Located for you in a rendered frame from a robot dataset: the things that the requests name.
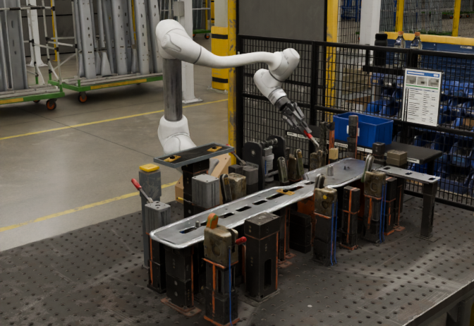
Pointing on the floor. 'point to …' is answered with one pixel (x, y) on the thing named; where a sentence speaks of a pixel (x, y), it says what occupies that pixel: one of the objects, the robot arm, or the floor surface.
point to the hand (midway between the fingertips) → (304, 129)
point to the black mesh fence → (357, 101)
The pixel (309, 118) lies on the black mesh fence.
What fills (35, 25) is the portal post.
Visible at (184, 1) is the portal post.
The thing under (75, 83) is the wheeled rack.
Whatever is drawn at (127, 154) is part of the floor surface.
